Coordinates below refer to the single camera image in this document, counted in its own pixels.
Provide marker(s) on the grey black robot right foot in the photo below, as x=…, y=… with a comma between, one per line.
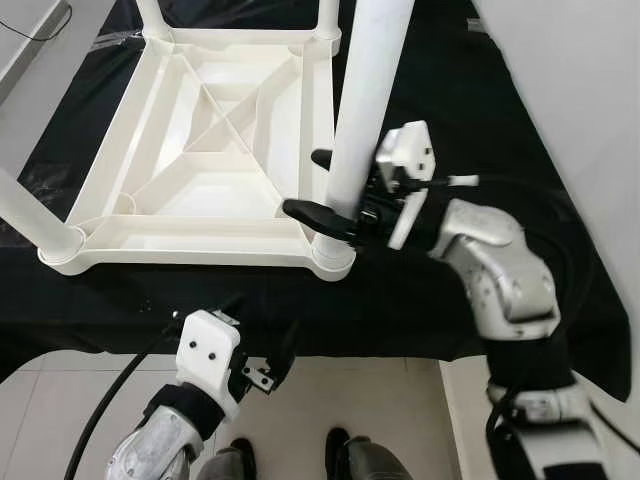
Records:
x=370, y=460

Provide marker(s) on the long clear tape strip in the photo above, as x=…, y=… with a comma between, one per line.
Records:
x=120, y=39

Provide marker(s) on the grey black robot foot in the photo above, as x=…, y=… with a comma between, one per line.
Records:
x=370, y=460
x=228, y=465

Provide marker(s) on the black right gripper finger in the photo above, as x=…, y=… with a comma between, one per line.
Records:
x=324, y=158
x=320, y=218

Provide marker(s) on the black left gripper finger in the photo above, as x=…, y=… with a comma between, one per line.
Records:
x=285, y=350

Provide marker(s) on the cross-shaped clear tape patch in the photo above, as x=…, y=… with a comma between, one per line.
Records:
x=45, y=180

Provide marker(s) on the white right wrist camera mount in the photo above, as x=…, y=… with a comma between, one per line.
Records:
x=410, y=150

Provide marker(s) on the short clear tape strip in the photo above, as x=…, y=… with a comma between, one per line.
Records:
x=475, y=25

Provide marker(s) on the grey black robot left foot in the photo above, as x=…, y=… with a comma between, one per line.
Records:
x=228, y=465

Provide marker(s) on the black tablecloth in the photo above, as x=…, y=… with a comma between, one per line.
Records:
x=300, y=310

